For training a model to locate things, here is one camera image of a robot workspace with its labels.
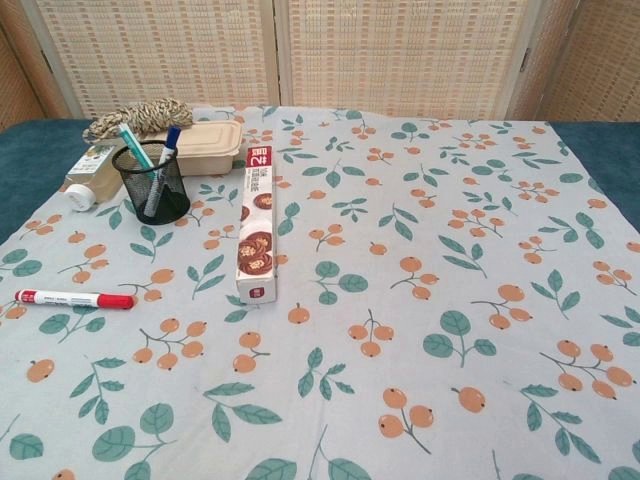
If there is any black mesh pen holder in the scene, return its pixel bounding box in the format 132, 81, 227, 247
111, 141, 192, 226

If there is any twisted brown white rope bundle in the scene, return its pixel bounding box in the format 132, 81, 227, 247
82, 98, 195, 140

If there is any clear bottle with white cap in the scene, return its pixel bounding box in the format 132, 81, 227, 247
64, 143, 126, 214

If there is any teal table cover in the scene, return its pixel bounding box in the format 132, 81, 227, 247
0, 117, 97, 245

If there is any blue capped marker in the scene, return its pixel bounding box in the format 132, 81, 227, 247
143, 125, 182, 218

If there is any woven bamboo folding screen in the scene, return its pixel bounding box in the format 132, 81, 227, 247
0, 0, 640, 123

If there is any beige lidded lunch box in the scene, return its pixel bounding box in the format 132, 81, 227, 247
166, 120, 244, 178

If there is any red and white marker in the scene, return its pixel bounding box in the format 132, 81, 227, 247
13, 288, 136, 310

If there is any floral fruit print tablecloth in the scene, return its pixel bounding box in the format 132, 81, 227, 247
0, 105, 640, 480

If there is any teal capped marker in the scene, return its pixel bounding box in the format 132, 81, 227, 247
117, 122, 156, 170

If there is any long white baking paper box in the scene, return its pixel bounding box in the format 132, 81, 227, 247
235, 145, 278, 305

